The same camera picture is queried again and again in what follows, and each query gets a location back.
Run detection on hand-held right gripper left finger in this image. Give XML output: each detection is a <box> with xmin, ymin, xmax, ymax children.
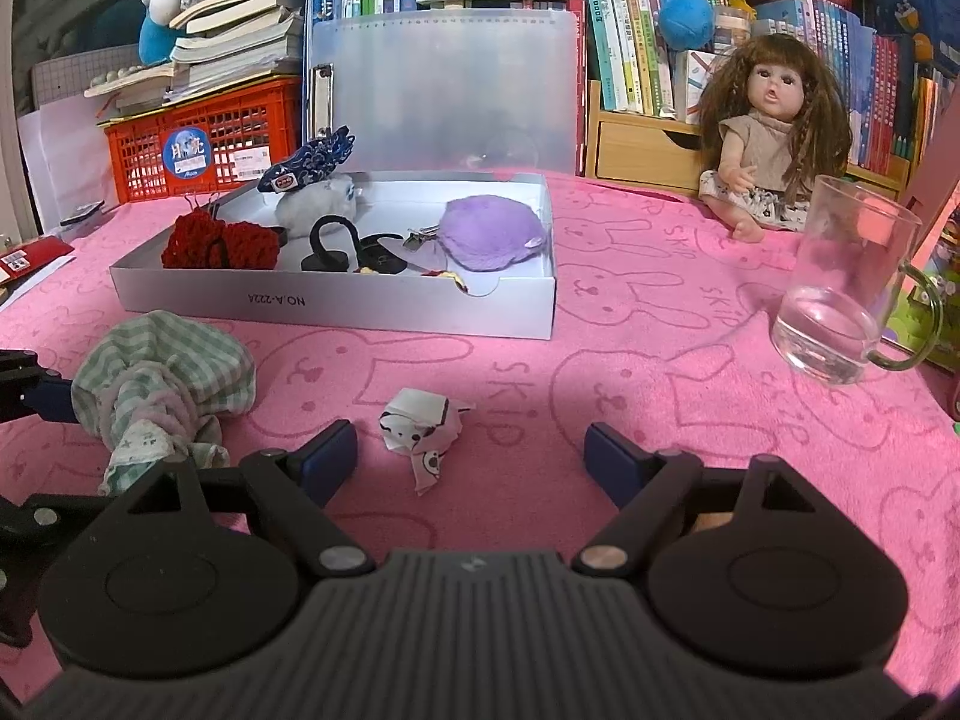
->
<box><xmin>124</xmin><ymin>420</ymin><xmax>378</xmax><ymax>578</ymax></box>

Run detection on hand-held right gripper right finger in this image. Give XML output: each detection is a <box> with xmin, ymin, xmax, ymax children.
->
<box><xmin>571</xmin><ymin>422</ymin><xmax>833</xmax><ymax>578</ymax></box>

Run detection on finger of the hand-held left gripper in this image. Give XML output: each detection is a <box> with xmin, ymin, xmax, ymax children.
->
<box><xmin>0</xmin><ymin>349</ymin><xmax>76</xmax><ymax>425</ymax></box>
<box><xmin>0</xmin><ymin>493</ymin><xmax>110</xmax><ymax>541</ymax></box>

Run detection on white printed paper packet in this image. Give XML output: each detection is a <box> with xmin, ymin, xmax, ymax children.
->
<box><xmin>379</xmin><ymin>388</ymin><xmax>477</xmax><ymax>496</ymax></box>

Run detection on green checked cloth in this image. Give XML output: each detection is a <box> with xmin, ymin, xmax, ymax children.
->
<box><xmin>71</xmin><ymin>309</ymin><xmax>257</xmax><ymax>497</ymax></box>

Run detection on white cardboard box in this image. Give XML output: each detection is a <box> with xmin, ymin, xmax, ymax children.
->
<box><xmin>109</xmin><ymin>171</ymin><xmax>557</xmax><ymax>340</ymax></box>

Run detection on black hook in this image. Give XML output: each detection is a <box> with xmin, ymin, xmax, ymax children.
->
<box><xmin>301</xmin><ymin>216</ymin><xmax>357</xmax><ymax>272</ymax></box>

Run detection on clear plastic sleeve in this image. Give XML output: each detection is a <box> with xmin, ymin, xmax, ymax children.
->
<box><xmin>375</xmin><ymin>232</ymin><xmax>451</xmax><ymax>275</ymax></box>

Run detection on red knitted pouch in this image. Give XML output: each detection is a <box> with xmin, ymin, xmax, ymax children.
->
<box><xmin>160</xmin><ymin>210</ymin><xmax>282</xmax><ymax>271</ymax></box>

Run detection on white fluffy plush toy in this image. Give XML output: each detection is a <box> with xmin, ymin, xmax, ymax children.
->
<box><xmin>274</xmin><ymin>172</ymin><xmax>365</xmax><ymax>241</ymax></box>

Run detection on purple plush toy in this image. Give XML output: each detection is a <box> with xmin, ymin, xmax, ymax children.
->
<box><xmin>436</xmin><ymin>195</ymin><xmax>547</xmax><ymax>272</ymax></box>

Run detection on blue patterned drawstring pouch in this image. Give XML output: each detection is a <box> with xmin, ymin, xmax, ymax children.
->
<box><xmin>256</xmin><ymin>125</ymin><xmax>357</xmax><ymax>194</ymax></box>

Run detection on pink rabbit print blanket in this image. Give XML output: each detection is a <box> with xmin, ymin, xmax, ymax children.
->
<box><xmin>0</xmin><ymin>169</ymin><xmax>960</xmax><ymax>698</ymax></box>

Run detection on red booklet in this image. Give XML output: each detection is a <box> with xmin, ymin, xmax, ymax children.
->
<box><xmin>0</xmin><ymin>234</ymin><xmax>76</xmax><ymax>286</ymax></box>

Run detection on leaning white paper sheets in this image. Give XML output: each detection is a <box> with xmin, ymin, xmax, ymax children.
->
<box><xmin>16</xmin><ymin>105</ymin><xmax>125</xmax><ymax>215</ymax></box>

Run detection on red plastic crate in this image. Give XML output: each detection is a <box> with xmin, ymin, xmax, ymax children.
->
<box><xmin>103</xmin><ymin>77</ymin><xmax>302</xmax><ymax>203</ymax></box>

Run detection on glass mug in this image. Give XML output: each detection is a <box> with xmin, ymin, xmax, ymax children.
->
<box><xmin>771</xmin><ymin>174</ymin><xmax>942</xmax><ymax>387</ymax></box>

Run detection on wooden drawer organizer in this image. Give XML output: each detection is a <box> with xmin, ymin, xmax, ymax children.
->
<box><xmin>585</xmin><ymin>79</ymin><xmax>912</xmax><ymax>200</ymax></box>

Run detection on grey grid cutting mat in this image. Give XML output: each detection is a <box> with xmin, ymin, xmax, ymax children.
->
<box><xmin>30</xmin><ymin>41</ymin><xmax>143</xmax><ymax>110</ymax></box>

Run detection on brown haired doll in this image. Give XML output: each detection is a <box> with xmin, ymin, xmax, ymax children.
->
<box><xmin>699</xmin><ymin>34</ymin><xmax>852</xmax><ymax>243</ymax></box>

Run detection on green toy package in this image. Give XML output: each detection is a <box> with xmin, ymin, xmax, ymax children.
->
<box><xmin>889</xmin><ymin>210</ymin><xmax>960</xmax><ymax>372</ymax></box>

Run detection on blue white cat plush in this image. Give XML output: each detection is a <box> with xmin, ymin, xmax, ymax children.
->
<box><xmin>139</xmin><ymin>0</ymin><xmax>188</xmax><ymax>67</ymax></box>

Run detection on translucent plastic file case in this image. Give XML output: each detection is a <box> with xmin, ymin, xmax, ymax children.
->
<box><xmin>304</xmin><ymin>9</ymin><xmax>586</xmax><ymax>177</ymax></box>

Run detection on stack of books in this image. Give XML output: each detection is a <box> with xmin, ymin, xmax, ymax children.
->
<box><xmin>84</xmin><ymin>0</ymin><xmax>308</xmax><ymax>110</ymax></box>

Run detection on pink board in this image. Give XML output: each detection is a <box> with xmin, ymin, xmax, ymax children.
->
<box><xmin>900</xmin><ymin>157</ymin><xmax>960</xmax><ymax>256</ymax></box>

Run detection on row of upright books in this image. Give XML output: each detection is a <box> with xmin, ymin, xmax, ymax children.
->
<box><xmin>577</xmin><ymin>0</ymin><xmax>960</xmax><ymax>181</ymax></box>

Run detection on blue round plush toy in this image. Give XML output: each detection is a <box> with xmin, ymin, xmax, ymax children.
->
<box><xmin>658</xmin><ymin>0</ymin><xmax>713</xmax><ymax>52</ymax></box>

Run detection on white bead string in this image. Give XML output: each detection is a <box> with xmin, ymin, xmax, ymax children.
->
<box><xmin>84</xmin><ymin>64</ymin><xmax>177</xmax><ymax>98</ymax></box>

